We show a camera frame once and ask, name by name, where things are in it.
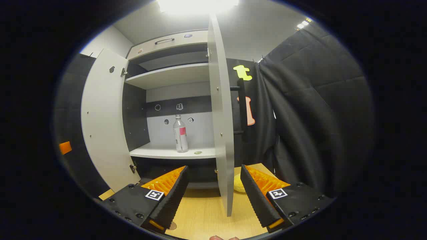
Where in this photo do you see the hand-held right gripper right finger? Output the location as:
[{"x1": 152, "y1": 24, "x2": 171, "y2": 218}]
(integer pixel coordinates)
[{"x1": 240, "y1": 164, "x2": 336, "y2": 234}]

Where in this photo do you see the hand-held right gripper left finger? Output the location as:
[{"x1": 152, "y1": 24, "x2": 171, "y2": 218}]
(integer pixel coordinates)
[{"x1": 100, "y1": 166, "x2": 190, "y2": 234}]

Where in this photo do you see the grey cabinet door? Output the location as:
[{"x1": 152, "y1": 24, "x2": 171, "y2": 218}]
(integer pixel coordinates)
[
  {"x1": 207, "y1": 13, "x2": 236, "y2": 217},
  {"x1": 81, "y1": 48, "x2": 142, "y2": 193}
]

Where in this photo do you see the grey cabinet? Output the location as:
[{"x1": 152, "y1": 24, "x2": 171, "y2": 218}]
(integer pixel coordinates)
[{"x1": 122, "y1": 29, "x2": 221, "y2": 190}]

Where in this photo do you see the clear plastic bottle pink label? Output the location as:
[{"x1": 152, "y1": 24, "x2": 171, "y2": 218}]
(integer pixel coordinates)
[{"x1": 173, "y1": 114, "x2": 189, "y2": 153}]

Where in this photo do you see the grey cabinet shelf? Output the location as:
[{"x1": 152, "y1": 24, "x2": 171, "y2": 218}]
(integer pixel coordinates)
[{"x1": 124, "y1": 63, "x2": 210, "y2": 90}]

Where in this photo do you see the grey cabinet drawer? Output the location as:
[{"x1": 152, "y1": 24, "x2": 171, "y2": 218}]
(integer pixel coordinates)
[{"x1": 127, "y1": 30, "x2": 209, "y2": 61}]

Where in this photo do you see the yellow plush toy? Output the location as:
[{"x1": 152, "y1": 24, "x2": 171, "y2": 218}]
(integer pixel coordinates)
[{"x1": 234, "y1": 173, "x2": 247, "y2": 194}]

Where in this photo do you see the black backdrop cloth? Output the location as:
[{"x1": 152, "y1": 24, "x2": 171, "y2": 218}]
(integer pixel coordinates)
[{"x1": 53, "y1": 20, "x2": 376, "y2": 200}]

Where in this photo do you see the large ceiling light panel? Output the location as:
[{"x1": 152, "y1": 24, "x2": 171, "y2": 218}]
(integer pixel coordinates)
[{"x1": 157, "y1": 0, "x2": 241, "y2": 15}]

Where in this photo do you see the black door handle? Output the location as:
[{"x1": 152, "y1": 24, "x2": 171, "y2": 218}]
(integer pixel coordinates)
[{"x1": 230, "y1": 78, "x2": 249, "y2": 143}]

